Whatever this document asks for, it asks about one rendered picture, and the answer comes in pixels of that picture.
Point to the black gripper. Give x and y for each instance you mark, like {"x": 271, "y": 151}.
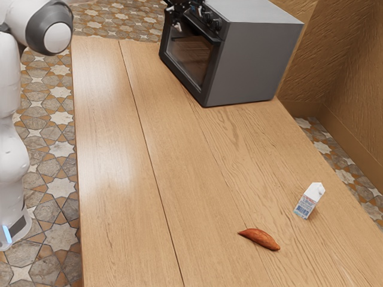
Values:
{"x": 182, "y": 1}

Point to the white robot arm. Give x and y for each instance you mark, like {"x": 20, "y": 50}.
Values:
{"x": 9, "y": 89}

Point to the grey oven with glass door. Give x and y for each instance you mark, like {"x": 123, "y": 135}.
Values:
{"x": 254, "y": 53}

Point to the small white milk carton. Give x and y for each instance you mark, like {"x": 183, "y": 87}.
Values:
{"x": 308, "y": 201}

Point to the orange-brown sweet potato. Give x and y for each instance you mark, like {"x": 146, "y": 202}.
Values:
{"x": 261, "y": 238}

